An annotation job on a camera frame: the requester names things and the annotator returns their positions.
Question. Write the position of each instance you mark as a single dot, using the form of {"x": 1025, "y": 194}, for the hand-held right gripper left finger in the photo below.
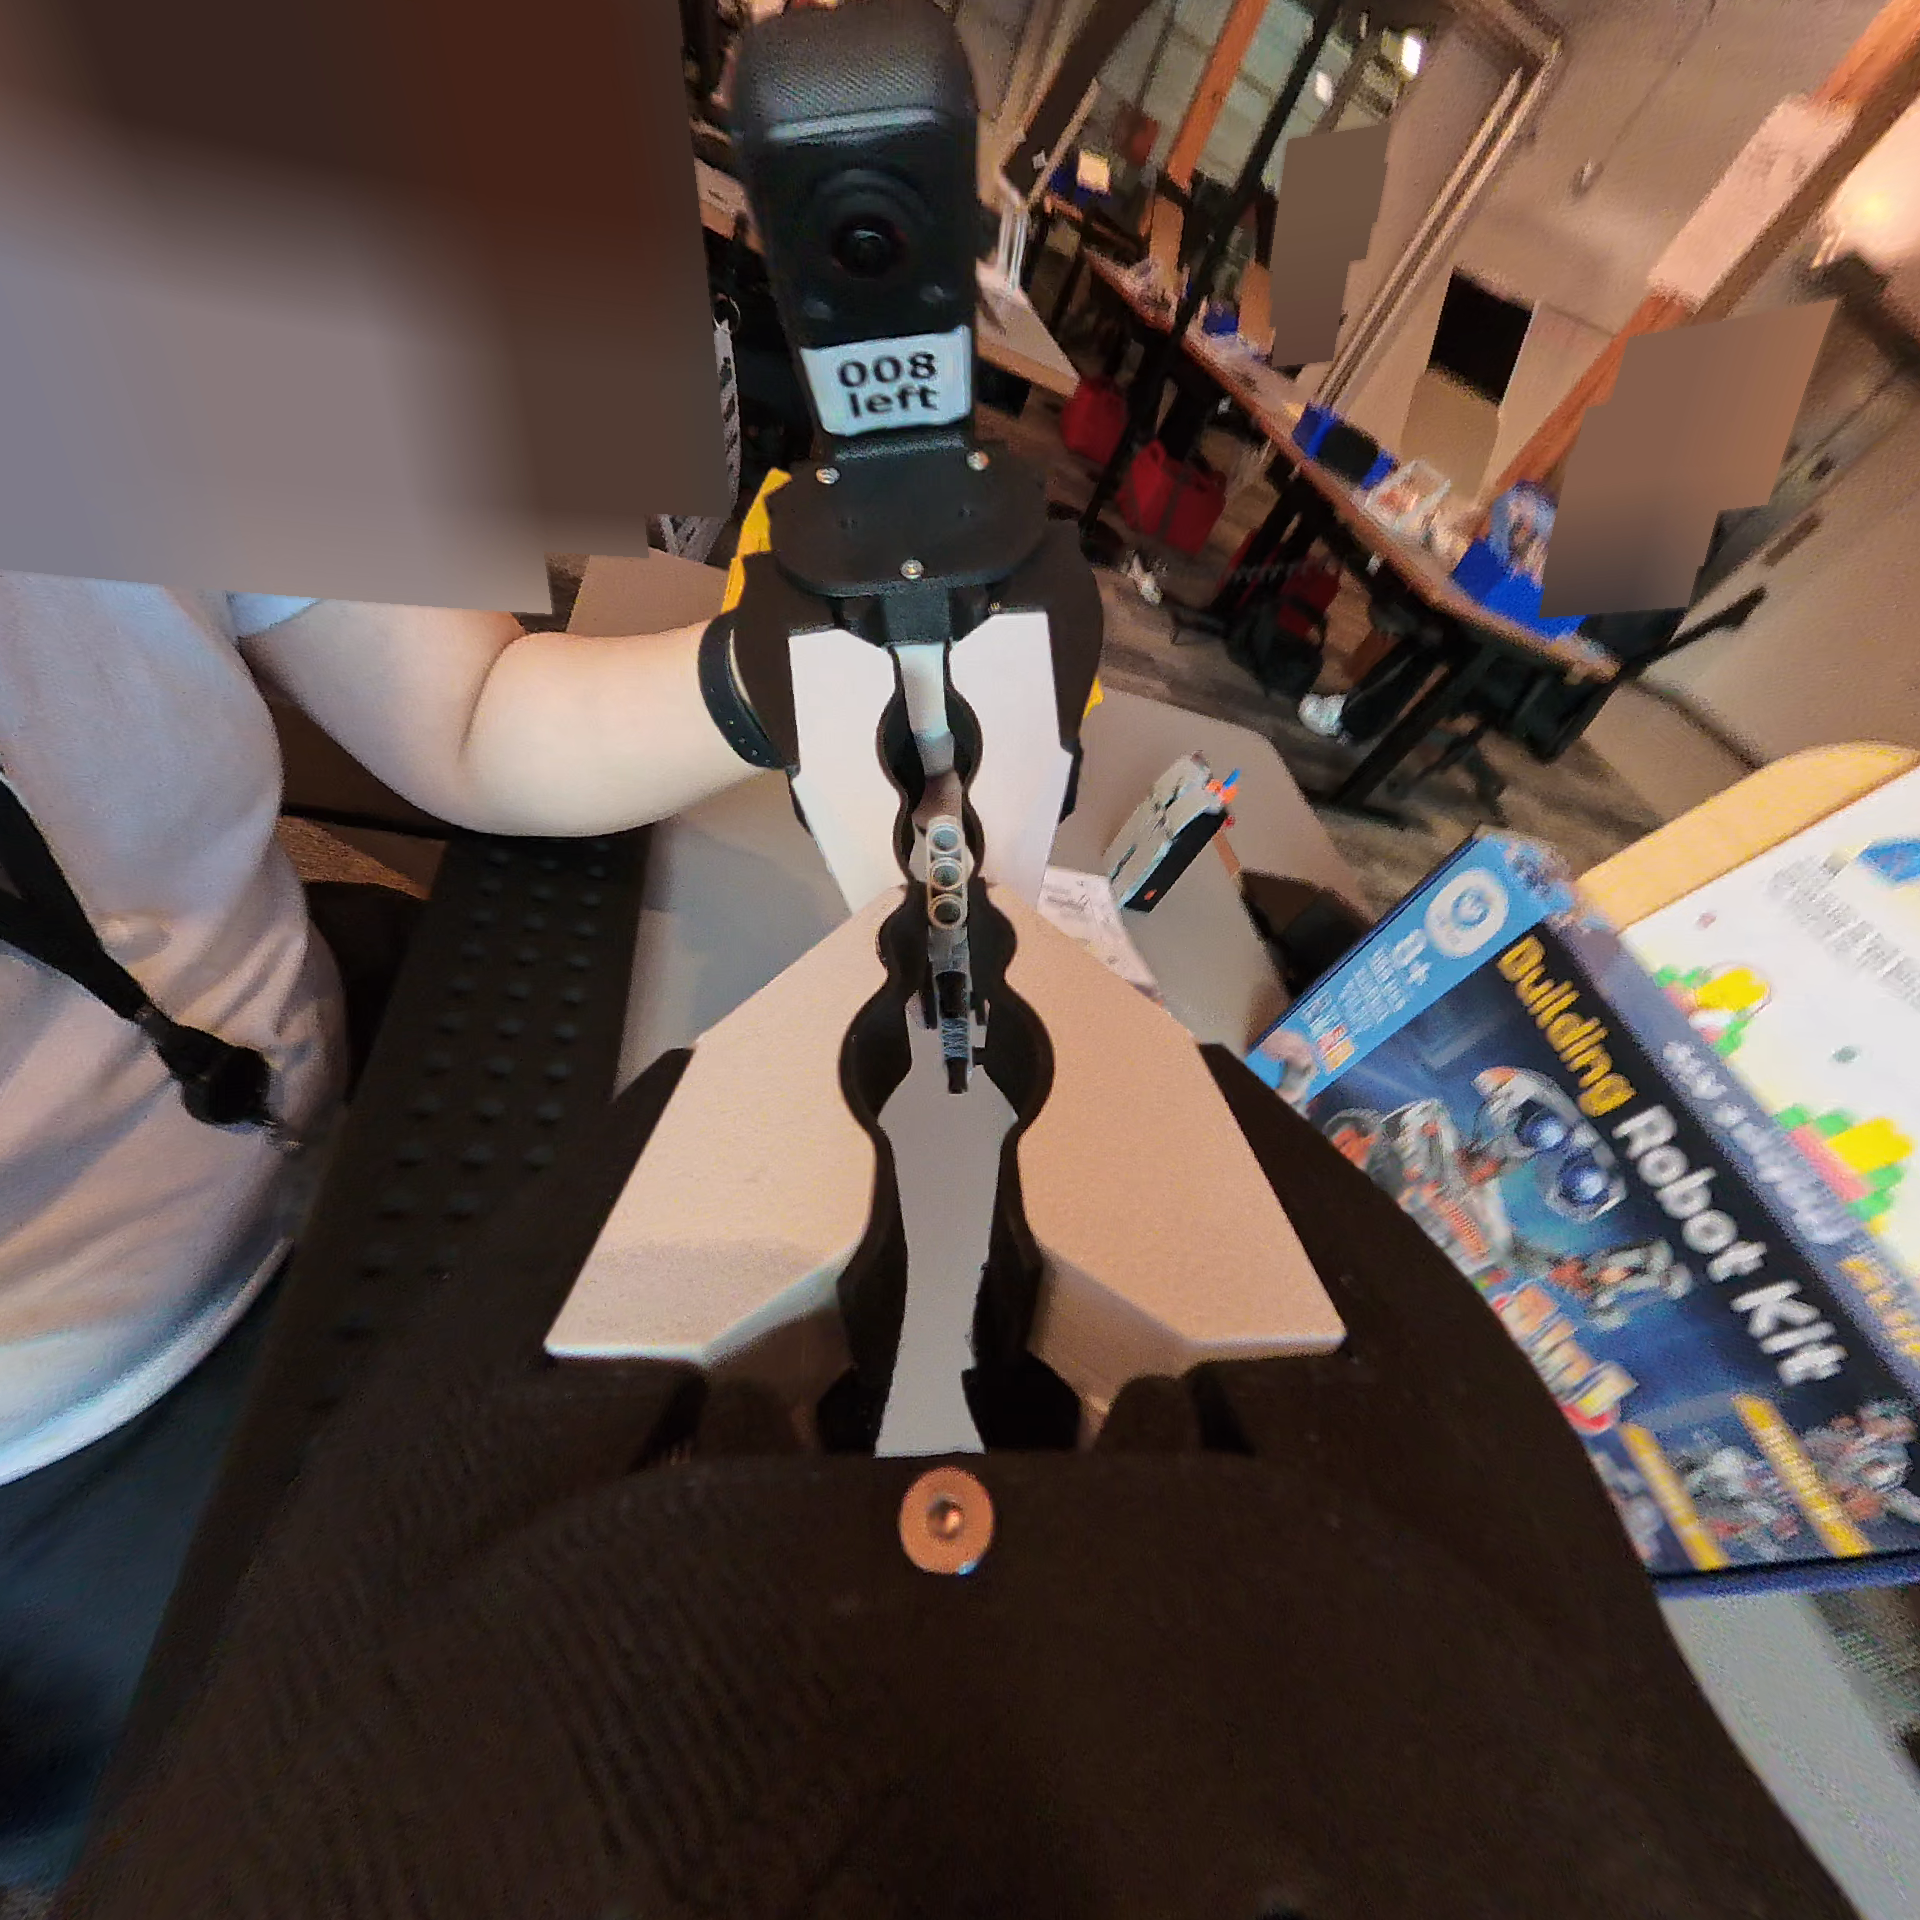
{"x": 720, "y": 1201}

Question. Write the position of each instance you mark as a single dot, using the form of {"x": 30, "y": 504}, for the black dotted mat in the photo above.
{"x": 480, "y": 1049}

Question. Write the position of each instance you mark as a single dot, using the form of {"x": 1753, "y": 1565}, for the wooden poster board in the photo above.
{"x": 1723, "y": 819}

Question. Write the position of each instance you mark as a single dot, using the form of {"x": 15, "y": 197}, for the blue robot kit box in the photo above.
{"x": 1575, "y": 1201}

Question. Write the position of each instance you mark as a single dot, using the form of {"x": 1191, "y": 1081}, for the grey desk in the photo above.
{"x": 720, "y": 930}

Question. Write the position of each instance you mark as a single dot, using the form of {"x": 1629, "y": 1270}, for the black wrist band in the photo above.
{"x": 735, "y": 690}

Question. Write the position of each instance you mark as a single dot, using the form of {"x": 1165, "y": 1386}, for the grey perforated building beam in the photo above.
{"x": 954, "y": 1005}
{"x": 944, "y": 870}

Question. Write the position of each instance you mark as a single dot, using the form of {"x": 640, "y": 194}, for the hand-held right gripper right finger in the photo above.
{"x": 1170, "y": 1201}

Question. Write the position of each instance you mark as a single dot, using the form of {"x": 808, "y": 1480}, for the long wooden desk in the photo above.
{"x": 1560, "y": 648}

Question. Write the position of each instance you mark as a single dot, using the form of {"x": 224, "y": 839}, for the person's left forearm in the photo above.
{"x": 495, "y": 734}

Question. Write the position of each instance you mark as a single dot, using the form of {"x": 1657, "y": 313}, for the grey black robot module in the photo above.
{"x": 1170, "y": 840}

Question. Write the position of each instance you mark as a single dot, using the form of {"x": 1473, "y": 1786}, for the white instruction poster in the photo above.
{"x": 1799, "y": 960}

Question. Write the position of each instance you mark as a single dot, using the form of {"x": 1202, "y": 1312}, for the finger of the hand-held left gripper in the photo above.
{"x": 840, "y": 751}
{"x": 1027, "y": 734}

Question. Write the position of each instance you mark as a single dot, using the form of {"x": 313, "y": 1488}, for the person's dark trousers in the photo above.
{"x": 90, "y": 1574}

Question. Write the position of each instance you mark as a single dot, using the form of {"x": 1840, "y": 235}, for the person's torso white shirt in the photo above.
{"x": 149, "y": 719}

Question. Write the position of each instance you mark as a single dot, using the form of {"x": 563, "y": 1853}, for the blue plastic bin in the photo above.
{"x": 1347, "y": 445}

